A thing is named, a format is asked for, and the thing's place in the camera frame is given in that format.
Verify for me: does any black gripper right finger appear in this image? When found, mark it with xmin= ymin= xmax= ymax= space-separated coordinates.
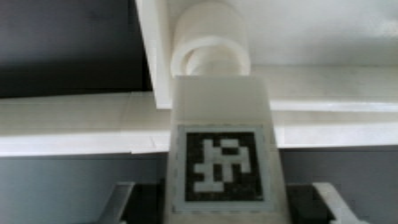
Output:
xmin=287 ymin=182 xmax=369 ymax=224

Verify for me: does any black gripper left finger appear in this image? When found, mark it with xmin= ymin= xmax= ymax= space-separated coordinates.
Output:
xmin=97 ymin=182 xmax=164 ymax=224

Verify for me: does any white table leg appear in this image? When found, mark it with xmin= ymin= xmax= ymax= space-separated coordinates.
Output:
xmin=164 ymin=76 xmax=292 ymax=224

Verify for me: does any white U-shaped fence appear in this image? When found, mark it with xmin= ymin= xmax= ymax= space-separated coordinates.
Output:
xmin=0 ymin=92 xmax=398 ymax=158

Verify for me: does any white square tabletop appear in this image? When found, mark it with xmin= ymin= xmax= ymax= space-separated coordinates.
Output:
xmin=138 ymin=0 xmax=398 ymax=112

